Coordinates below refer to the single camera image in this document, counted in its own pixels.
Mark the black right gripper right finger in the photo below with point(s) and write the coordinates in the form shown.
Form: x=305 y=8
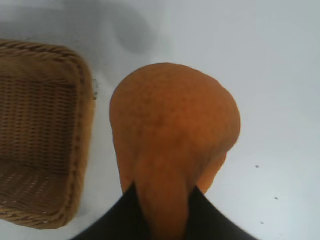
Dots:
x=215 y=220

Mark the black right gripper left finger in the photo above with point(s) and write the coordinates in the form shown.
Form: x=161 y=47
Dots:
x=120 y=220

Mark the orange bumpy toy orange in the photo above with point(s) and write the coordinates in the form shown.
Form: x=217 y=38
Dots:
x=175 y=120

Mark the brown woven wicker basket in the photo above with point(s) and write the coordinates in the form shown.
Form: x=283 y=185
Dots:
x=37 y=140

